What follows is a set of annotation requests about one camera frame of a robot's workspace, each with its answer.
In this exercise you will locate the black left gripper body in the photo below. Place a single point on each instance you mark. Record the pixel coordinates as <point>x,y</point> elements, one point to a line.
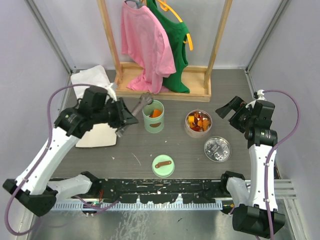
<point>113,113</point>

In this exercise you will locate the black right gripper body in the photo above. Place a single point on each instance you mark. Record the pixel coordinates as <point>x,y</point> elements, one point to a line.
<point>249,118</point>

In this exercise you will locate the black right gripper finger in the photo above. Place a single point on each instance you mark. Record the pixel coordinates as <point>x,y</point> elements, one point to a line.
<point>235,104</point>
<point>238,122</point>

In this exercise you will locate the white square plate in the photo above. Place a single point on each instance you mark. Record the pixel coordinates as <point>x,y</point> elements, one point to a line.
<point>101,135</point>

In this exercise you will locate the white cloth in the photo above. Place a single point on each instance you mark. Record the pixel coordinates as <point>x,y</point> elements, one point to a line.
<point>93,76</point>

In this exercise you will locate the metal serving tongs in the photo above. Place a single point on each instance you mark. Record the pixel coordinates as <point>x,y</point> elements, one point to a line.
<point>144,100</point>

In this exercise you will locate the mint green tin canister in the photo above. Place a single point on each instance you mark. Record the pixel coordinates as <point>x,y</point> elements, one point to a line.
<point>153,125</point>

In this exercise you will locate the mint green canister lid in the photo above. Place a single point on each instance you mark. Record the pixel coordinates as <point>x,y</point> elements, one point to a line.
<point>163,166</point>

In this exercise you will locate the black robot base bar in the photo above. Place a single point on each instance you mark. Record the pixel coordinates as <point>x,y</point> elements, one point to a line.
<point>157,191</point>

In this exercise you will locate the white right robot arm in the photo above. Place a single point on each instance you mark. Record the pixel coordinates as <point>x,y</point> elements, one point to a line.
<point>255,207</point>

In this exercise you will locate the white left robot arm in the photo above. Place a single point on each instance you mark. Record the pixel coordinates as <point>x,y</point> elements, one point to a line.
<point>33,188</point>

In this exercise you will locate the orange fried shrimp piece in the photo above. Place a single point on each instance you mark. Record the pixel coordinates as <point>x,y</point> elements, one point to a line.
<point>205,124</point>

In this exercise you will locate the silver embossed tin lid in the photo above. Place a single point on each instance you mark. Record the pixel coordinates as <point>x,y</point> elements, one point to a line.
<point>217,149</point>

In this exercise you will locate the round silver tin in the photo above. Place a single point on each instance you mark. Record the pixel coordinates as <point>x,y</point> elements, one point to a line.
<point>188,126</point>

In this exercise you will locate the braised pork belly cube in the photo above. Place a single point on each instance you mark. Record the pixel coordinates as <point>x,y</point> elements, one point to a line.
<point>197,116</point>

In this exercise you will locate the wooden clothes rack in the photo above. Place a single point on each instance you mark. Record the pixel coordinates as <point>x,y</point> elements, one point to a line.
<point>196,78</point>

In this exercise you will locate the orange salmon sushi piece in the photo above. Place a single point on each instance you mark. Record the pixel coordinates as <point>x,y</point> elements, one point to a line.
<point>156,113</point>

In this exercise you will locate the pink t-shirt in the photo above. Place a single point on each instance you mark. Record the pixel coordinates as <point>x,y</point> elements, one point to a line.
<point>146,42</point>

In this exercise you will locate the green t-shirt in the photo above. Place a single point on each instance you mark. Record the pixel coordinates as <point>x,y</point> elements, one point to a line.
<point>177,34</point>

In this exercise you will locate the grey clothes hanger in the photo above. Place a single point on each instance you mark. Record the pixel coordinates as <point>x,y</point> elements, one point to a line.
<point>138,3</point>

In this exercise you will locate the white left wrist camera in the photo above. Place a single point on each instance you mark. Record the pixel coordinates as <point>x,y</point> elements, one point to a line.
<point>111,92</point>

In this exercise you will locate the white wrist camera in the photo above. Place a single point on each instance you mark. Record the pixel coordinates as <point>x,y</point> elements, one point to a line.
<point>258,96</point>
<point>111,92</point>

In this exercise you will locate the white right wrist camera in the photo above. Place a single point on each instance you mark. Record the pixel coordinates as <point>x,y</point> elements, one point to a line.
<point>258,96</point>

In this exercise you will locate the white slotted cable duct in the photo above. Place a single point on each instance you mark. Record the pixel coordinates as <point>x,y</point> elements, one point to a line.
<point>76,205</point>

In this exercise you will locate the left aluminium frame post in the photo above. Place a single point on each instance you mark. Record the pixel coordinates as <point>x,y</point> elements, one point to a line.
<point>42,15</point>

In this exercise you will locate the aluminium corner frame post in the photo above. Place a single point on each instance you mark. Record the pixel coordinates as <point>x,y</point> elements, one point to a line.
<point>268,32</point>

